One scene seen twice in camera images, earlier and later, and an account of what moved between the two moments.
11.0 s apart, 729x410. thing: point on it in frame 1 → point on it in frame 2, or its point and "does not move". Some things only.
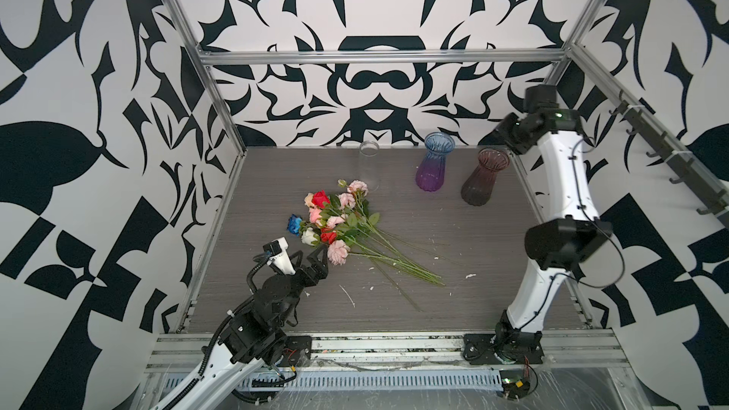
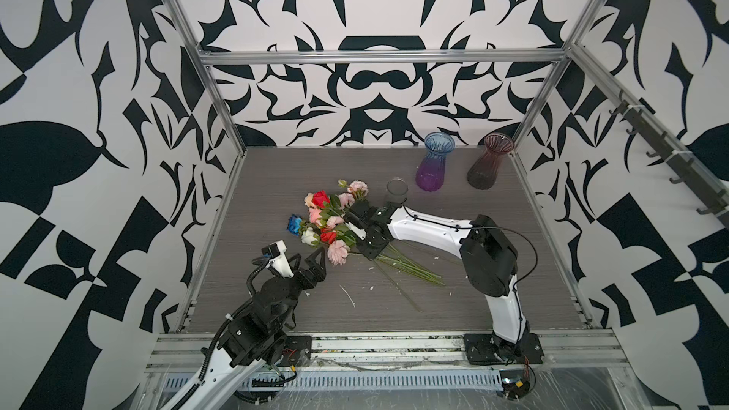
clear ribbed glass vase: [369, 164] → [397, 189]
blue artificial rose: [294, 224] does not move
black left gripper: [308, 278] does not move
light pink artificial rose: [314, 214] does not move
